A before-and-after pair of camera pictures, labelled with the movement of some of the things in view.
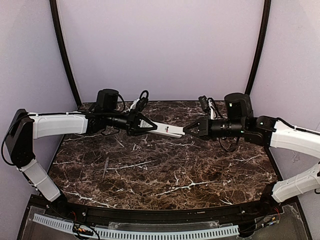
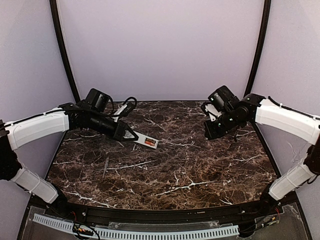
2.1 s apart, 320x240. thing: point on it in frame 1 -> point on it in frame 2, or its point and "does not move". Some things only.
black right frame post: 264,30 does not move
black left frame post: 64,51 does not move
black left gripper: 130,124 -> 119,130
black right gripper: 205,128 -> 211,129
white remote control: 170,130 -> 141,140
